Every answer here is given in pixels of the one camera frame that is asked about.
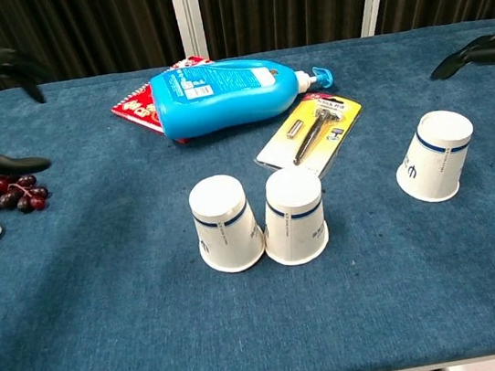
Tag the blue pump detergent bottle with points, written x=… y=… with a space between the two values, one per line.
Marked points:
x=226 y=101

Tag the yellow razor blister pack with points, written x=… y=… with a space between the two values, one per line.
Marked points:
x=341 y=113

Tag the white paper cup blue stripe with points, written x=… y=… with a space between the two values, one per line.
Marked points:
x=228 y=229
x=297 y=224
x=437 y=159

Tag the dark red grape bunch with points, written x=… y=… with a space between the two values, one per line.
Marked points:
x=4 y=189

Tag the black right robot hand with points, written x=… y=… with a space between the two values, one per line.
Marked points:
x=478 y=54

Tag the blue table cloth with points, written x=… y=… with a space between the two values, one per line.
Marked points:
x=111 y=329

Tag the red spiral notebook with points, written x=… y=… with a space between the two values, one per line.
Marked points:
x=135 y=110

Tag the dark pleated curtain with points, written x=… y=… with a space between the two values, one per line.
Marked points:
x=91 y=27

